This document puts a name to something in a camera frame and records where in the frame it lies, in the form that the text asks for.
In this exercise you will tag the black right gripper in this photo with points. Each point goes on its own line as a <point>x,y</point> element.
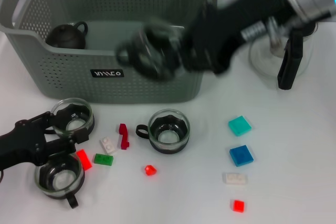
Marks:
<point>223,32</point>

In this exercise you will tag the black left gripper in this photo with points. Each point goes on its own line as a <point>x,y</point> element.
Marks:
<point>21,145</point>

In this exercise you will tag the grey perforated storage bin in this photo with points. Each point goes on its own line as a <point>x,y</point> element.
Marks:
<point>78,87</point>

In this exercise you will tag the long red toy brick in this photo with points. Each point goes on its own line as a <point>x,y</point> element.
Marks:
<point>84,159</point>

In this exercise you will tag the green toy brick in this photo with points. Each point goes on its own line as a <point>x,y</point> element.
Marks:
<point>103,159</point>

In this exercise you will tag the white toy brick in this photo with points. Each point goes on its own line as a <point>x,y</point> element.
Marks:
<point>235,179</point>
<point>108,145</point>

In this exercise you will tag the dark red curved toy piece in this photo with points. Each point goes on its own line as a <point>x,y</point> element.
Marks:
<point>123,134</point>

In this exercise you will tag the red sloped toy brick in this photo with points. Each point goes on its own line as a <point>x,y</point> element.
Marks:
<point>150,170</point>

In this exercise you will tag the teal square toy plate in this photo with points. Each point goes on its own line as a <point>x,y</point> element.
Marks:
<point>239,126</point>

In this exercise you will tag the black clay teapot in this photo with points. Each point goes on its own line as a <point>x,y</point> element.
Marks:
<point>65,37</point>

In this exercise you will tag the blue square toy plate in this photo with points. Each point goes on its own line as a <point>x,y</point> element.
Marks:
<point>241,155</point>

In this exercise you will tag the red square toy brick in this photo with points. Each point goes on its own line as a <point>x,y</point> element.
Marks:
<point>239,205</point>

